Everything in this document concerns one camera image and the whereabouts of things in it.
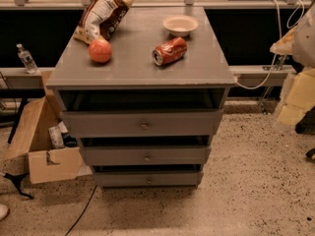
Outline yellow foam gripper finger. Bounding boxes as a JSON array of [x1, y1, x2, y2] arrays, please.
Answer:
[[274, 67, 315, 132]]

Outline grey top drawer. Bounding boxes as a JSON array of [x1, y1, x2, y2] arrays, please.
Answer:
[[61, 110, 222, 138]]

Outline grey drawer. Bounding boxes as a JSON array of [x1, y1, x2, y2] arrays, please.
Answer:
[[80, 146, 211, 166], [61, 110, 222, 138], [94, 170, 204, 187]]

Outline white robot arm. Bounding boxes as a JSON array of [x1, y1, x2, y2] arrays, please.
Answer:
[[270, 4, 315, 133]]

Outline grey bottom drawer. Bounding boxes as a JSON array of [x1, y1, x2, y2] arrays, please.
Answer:
[[94, 170, 204, 187]]

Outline grey wooden drawer cabinet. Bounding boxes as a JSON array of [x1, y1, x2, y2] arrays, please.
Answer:
[[47, 7, 234, 176]]

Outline grey middle drawer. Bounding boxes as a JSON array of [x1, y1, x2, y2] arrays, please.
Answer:
[[80, 146, 211, 166]]

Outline grey metal stand pole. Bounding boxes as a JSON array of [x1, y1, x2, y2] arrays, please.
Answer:
[[258, 55, 287, 114]]

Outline red soda can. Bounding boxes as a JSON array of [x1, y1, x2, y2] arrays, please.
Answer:
[[152, 37, 187, 66]]

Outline white paper bowl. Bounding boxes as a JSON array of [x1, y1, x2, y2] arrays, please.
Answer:
[[162, 15, 199, 37]]

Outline red apple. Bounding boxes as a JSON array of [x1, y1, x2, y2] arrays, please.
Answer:
[[89, 38, 112, 63]]

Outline brown white chip bag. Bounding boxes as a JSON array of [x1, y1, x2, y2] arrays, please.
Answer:
[[74, 0, 134, 44]]

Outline white can in box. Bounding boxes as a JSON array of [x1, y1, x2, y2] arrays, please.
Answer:
[[48, 126, 64, 149]]

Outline brown cardboard box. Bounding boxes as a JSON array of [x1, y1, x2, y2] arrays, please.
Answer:
[[5, 72, 91, 184]]

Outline clear plastic water bottle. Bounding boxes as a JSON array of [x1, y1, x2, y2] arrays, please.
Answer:
[[17, 43, 37, 74]]

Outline black tripod leg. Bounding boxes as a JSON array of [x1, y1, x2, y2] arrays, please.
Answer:
[[0, 172, 33, 200]]

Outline white shoe tip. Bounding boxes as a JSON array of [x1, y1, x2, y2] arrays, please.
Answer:
[[0, 204, 10, 221]]

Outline white cable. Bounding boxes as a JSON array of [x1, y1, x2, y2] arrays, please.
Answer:
[[235, 0, 306, 90]]

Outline black floor cable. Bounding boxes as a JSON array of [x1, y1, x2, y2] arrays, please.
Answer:
[[64, 184, 98, 236]]

